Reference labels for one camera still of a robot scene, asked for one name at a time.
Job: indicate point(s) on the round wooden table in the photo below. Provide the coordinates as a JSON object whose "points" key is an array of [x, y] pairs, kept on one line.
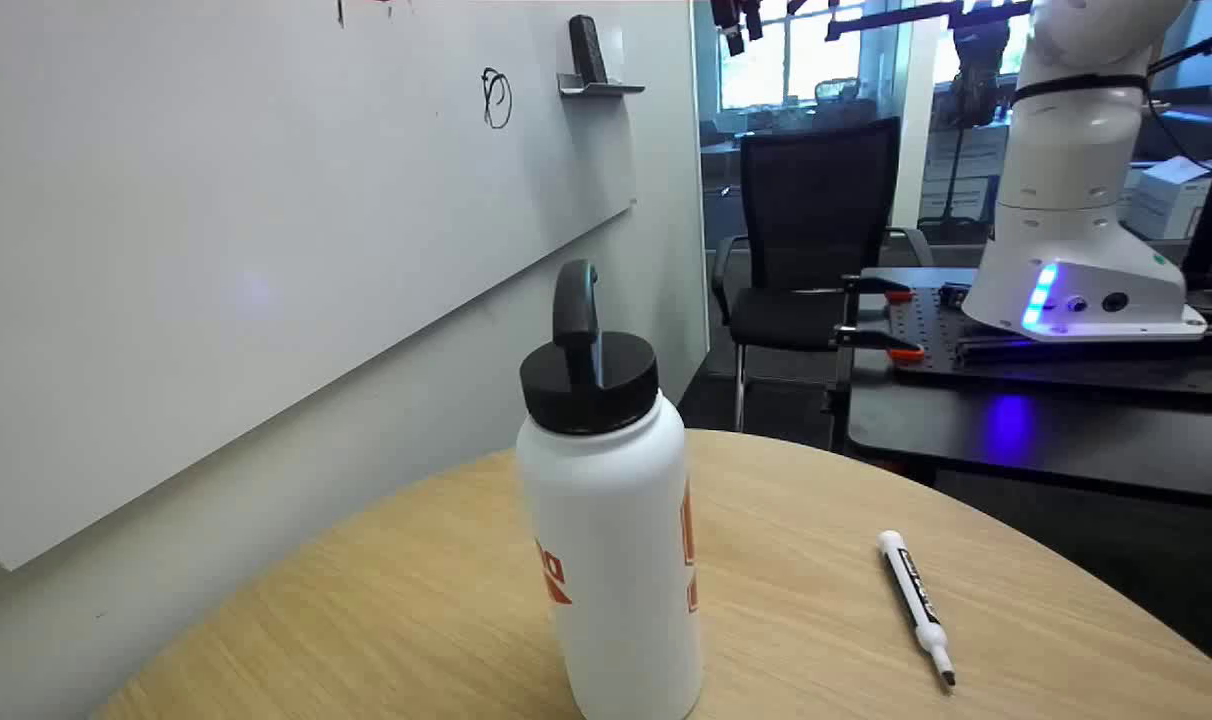
{"points": [[791, 601]]}

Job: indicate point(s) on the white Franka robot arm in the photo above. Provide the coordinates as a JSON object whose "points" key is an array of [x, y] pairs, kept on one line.
{"points": [[1068, 174]]}

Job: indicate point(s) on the white whiteboard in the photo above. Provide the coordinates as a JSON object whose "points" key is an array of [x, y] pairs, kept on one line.
{"points": [[231, 202]]}

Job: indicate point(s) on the black background stand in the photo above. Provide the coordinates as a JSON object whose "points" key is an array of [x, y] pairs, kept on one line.
{"points": [[984, 67]]}

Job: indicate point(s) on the black felt whiteboard eraser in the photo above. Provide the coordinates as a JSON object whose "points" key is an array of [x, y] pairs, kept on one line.
{"points": [[586, 47]]}

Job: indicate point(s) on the white dry-erase marker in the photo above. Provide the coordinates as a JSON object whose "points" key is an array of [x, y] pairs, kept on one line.
{"points": [[912, 601]]}

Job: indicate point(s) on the grey metal eraser shelf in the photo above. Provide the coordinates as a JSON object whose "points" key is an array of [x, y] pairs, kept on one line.
{"points": [[605, 91]]}

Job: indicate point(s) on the white cardboard box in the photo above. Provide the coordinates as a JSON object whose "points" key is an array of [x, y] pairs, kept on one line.
{"points": [[1170, 202]]}

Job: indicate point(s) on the white water bottle black lid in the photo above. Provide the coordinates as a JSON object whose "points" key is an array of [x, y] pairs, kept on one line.
{"points": [[609, 563]]}

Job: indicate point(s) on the black robot table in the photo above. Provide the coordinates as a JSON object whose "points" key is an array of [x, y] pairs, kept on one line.
{"points": [[1098, 425]]}

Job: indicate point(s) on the black office chair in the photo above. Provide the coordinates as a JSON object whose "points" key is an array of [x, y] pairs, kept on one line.
{"points": [[819, 202]]}

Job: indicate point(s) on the orange black clamp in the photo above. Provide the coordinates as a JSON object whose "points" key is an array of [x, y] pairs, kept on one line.
{"points": [[878, 291], [882, 347]]}

